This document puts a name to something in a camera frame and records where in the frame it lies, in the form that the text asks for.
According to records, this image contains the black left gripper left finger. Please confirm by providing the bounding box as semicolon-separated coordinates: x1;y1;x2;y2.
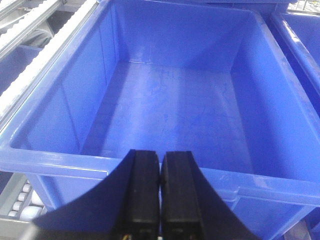
24;149;160;240

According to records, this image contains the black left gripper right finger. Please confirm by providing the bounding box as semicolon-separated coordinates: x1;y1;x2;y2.
160;151;257;240

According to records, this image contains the blue bin lower shelf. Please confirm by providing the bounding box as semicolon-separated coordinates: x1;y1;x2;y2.
0;45;42;95

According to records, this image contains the blue bin front left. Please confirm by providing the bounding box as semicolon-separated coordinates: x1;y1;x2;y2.
0;0;320;240

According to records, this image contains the white roller conveyor rail left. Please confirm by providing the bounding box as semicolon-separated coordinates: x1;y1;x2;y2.
7;180;47;222

